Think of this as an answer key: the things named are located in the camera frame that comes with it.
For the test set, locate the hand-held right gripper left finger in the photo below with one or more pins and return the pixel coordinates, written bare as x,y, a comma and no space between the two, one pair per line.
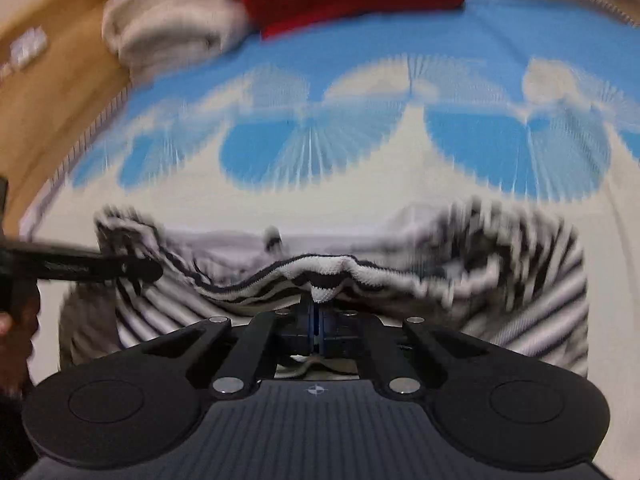
302,335

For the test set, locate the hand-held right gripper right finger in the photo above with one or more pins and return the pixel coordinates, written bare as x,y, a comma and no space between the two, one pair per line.
335,337

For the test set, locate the white wall socket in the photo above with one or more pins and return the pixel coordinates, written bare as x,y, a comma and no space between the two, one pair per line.
29,47

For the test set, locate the white folded blanket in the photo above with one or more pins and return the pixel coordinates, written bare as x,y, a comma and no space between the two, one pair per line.
170,25

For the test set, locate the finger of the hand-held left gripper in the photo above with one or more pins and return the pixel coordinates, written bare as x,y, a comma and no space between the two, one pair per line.
100,265

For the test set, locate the wooden headboard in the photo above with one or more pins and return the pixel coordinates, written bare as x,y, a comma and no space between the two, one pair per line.
55,125

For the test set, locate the person's dark clothing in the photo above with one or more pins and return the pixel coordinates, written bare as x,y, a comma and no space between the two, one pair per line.
12,440

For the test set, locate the person's left hand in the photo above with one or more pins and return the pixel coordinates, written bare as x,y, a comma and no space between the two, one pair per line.
15,360

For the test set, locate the black white striped shirt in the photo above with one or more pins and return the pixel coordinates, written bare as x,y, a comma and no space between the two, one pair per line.
500,260

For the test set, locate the blue white printed bedsheet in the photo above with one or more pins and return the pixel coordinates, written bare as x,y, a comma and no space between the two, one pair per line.
450,35

